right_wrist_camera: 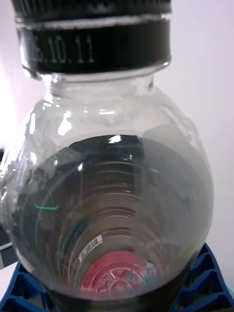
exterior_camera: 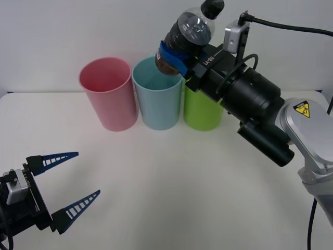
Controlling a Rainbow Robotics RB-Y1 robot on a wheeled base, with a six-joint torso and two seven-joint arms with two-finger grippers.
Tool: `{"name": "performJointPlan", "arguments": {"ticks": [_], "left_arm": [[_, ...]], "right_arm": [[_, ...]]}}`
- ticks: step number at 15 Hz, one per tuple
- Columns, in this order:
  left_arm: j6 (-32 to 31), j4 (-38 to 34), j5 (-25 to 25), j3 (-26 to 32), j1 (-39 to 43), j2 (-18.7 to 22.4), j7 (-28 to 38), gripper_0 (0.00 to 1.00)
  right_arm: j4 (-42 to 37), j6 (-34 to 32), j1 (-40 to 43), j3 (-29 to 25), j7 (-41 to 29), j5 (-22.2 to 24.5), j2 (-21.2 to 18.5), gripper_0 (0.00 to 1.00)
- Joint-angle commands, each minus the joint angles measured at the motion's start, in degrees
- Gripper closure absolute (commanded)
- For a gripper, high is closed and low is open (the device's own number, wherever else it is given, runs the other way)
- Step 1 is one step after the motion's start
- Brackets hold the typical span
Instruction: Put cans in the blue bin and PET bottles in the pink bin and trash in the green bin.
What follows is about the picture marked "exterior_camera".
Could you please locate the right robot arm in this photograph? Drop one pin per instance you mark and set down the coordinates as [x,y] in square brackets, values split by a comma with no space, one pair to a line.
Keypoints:
[260,91]

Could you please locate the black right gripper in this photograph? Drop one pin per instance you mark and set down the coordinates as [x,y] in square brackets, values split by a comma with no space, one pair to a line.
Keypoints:
[216,73]

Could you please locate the green plastic bin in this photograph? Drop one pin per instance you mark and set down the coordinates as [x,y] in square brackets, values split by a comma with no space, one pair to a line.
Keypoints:
[200,114]

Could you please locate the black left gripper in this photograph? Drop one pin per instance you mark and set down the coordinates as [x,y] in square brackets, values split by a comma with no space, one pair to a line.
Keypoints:
[39,208]

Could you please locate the pink plastic bin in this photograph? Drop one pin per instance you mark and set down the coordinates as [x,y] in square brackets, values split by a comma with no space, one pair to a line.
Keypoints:
[114,109]

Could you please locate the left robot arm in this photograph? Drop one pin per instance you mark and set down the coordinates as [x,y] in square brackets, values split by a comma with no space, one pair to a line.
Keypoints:
[15,187]

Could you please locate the pale blue plastic bin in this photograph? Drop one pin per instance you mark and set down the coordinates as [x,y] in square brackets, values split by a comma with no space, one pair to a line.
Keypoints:
[160,109]

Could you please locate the dark drink plastic bottle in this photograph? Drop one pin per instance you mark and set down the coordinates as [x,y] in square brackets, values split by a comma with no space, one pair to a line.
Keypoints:
[192,28]

